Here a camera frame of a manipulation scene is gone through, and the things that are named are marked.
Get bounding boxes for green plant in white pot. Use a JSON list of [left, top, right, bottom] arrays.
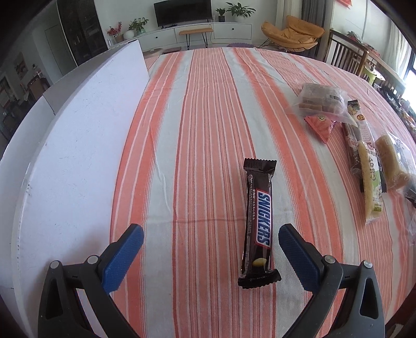
[[125, 18, 149, 39]]

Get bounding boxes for black flat television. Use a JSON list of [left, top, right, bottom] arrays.
[[153, 0, 212, 27]]

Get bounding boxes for dark wooden dining chair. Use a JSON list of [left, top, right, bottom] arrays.
[[323, 29, 369, 77]]

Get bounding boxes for long pale snack packet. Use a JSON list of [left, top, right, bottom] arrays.
[[346, 99, 387, 225]]

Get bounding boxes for white board panel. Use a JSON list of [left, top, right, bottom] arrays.
[[0, 38, 151, 338]]

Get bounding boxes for framed wall picture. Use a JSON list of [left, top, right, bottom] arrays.
[[13, 54, 27, 79]]

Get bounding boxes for clear bag of brown candy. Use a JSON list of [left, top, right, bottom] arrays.
[[291, 82, 349, 124]]

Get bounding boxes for grey curtain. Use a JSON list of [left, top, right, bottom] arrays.
[[302, 0, 332, 30]]

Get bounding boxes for clear packet of bread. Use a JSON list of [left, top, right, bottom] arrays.
[[374, 132, 416, 206]]

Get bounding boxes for red snack packet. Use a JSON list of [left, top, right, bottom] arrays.
[[304, 114, 339, 144]]

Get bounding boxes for brown chocolate bar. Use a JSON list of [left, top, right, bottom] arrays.
[[237, 158, 282, 288]]

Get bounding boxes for wooden bench with black legs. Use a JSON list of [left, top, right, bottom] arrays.
[[179, 27, 214, 50]]

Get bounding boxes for dark brown stick snack packet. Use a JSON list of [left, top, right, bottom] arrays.
[[343, 123, 368, 194]]

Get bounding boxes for white television cabinet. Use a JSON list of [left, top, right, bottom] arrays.
[[125, 22, 253, 53]]

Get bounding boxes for dark glass display cabinet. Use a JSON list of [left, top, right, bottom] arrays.
[[57, 0, 109, 66]]

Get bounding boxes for orange striped tablecloth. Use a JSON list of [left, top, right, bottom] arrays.
[[110, 47, 416, 338]]

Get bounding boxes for orange lounge chair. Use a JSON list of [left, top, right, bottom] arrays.
[[260, 15, 326, 54]]

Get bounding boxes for large leafy potted plant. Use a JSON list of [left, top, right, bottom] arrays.
[[225, 3, 256, 23]]

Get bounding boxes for wooden dining table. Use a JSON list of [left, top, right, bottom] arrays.
[[367, 49, 407, 98]]

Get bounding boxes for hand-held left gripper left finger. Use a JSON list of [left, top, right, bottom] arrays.
[[38, 224, 144, 338]]

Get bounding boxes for red flower plant in vase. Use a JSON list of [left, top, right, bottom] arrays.
[[107, 22, 125, 43]]

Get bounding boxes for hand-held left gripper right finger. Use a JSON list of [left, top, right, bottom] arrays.
[[278, 223, 386, 338]]

